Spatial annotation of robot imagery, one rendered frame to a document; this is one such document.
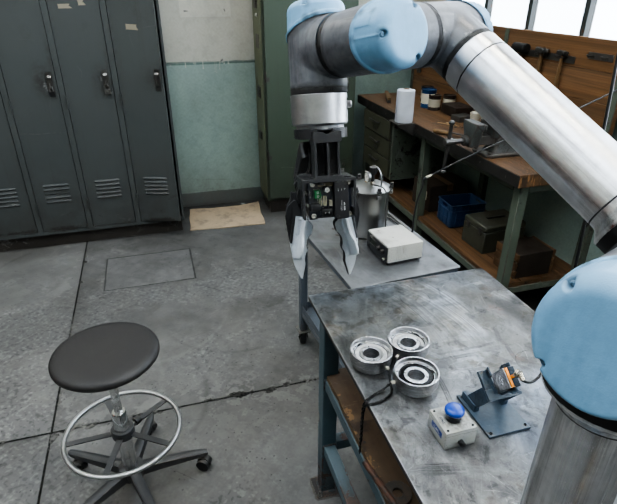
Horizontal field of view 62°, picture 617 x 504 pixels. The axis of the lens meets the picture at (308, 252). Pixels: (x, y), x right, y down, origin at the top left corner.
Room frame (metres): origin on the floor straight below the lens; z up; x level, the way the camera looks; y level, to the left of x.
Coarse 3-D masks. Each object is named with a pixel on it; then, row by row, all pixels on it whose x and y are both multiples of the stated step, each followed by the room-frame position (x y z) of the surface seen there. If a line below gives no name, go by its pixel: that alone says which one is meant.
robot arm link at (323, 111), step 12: (300, 96) 0.67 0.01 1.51; (312, 96) 0.66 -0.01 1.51; (324, 96) 0.66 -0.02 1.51; (336, 96) 0.67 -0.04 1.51; (300, 108) 0.67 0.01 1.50; (312, 108) 0.66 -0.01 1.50; (324, 108) 0.66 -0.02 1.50; (336, 108) 0.66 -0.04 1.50; (300, 120) 0.66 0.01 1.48; (312, 120) 0.65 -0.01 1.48; (324, 120) 0.65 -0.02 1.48; (336, 120) 0.66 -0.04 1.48
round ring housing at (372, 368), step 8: (368, 336) 1.06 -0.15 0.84; (352, 344) 1.03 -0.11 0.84; (360, 344) 1.05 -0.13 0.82; (376, 344) 1.05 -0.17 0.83; (384, 344) 1.04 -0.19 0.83; (352, 352) 1.01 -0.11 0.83; (360, 352) 1.01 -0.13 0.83; (368, 352) 1.03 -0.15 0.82; (376, 352) 1.02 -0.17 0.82; (392, 352) 1.00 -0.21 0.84; (352, 360) 0.99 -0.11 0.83; (360, 360) 0.97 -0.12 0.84; (368, 360) 0.98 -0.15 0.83; (376, 360) 0.98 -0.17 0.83; (384, 360) 0.97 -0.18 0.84; (360, 368) 0.96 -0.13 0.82; (368, 368) 0.96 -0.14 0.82; (376, 368) 0.96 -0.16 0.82; (384, 368) 0.96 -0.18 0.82
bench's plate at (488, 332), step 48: (384, 288) 1.36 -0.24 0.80; (432, 288) 1.36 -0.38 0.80; (480, 288) 1.36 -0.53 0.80; (336, 336) 1.11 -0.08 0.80; (384, 336) 1.11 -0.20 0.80; (432, 336) 1.11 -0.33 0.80; (480, 336) 1.11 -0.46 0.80; (528, 336) 1.11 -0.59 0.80; (384, 384) 0.93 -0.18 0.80; (480, 384) 0.93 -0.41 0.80; (528, 384) 0.93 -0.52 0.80; (384, 432) 0.78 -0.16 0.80; (480, 432) 0.78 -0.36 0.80; (528, 432) 0.78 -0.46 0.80; (432, 480) 0.67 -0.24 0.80; (480, 480) 0.67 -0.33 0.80
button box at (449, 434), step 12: (432, 420) 0.79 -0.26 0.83; (444, 420) 0.77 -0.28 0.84; (456, 420) 0.77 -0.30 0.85; (468, 420) 0.77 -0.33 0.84; (432, 432) 0.78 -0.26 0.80; (444, 432) 0.74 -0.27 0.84; (456, 432) 0.74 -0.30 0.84; (468, 432) 0.75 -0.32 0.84; (444, 444) 0.74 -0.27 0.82; (456, 444) 0.74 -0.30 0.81
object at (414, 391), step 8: (400, 360) 0.97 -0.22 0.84; (408, 360) 0.98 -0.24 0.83; (416, 360) 0.98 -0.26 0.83; (424, 360) 0.97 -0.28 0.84; (408, 368) 0.95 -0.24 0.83; (416, 368) 0.95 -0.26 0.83; (432, 368) 0.95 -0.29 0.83; (408, 376) 0.94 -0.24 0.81; (416, 376) 0.95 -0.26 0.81; (424, 376) 0.93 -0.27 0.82; (400, 384) 0.90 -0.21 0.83; (408, 384) 0.88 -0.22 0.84; (432, 384) 0.88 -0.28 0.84; (408, 392) 0.88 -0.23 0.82; (416, 392) 0.88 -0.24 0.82; (424, 392) 0.88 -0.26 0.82; (432, 392) 0.90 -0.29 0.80
